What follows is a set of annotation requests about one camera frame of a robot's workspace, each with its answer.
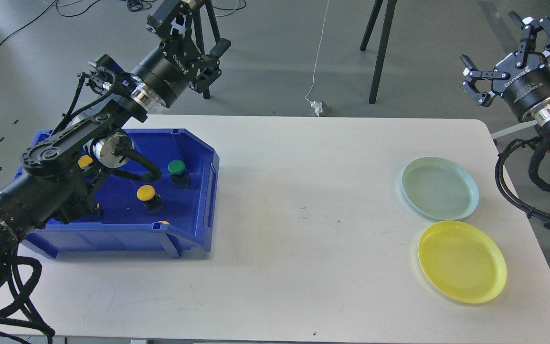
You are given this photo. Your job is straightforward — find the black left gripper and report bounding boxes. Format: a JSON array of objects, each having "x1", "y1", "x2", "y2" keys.
[{"x1": 131, "y1": 0, "x2": 232, "y2": 108}]

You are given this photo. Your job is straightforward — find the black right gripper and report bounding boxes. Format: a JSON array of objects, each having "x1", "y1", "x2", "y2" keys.
[{"x1": 460, "y1": 11, "x2": 550, "y2": 122}]

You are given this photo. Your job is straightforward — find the yellow push button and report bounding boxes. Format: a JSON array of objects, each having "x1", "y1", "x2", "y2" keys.
[
  {"x1": 136, "y1": 184, "x2": 164, "y2": 214},
  {"x1": 78, "y1": 155, "x2": 94, "y2": 170}
]

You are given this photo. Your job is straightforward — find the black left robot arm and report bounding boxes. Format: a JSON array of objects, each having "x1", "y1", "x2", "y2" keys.
[{"x1": 0, "y1": 0, "x2": 231, "y2": 344}]

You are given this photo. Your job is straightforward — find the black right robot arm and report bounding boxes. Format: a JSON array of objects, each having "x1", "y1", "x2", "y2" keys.
[{"x1": 460, "y1": 11, "x2": 550, "y2": 229}]

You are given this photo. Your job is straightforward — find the green push button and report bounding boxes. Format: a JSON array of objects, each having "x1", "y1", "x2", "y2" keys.
[{"x1": 167, "y1": 159, "x2": 191, "y2": 189}]

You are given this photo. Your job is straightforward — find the light green plate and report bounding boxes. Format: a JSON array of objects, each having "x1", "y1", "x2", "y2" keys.
[{"x1": 400, "y1": 157, "x2": 480, "y2": 221}]

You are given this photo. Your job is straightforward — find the yellow plate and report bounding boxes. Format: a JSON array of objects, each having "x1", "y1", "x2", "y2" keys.
[{"x1": 417, "y1": 220, "x2": 507, "y2": 304}]

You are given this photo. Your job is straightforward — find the black stand leg right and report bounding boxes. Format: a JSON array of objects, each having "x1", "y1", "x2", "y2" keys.
[{"x1": 360, "y1": 0, "x2": 397, "y2": 105}]

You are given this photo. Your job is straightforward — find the blue plastic bin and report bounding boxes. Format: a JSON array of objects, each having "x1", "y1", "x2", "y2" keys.
[{"x1": 22, "y1": 129, "x2": 220, "y2": 259}]

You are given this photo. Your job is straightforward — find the black floor cables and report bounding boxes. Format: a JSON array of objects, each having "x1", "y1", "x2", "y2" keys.
[{"x1": 0, "y1": 0, "x2": 247, "y2": 81}]

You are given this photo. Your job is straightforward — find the white cable with plug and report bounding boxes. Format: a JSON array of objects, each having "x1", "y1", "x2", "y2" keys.
[{"x1": 305, "y1": 0, "x2": 331, "y2": 117}]

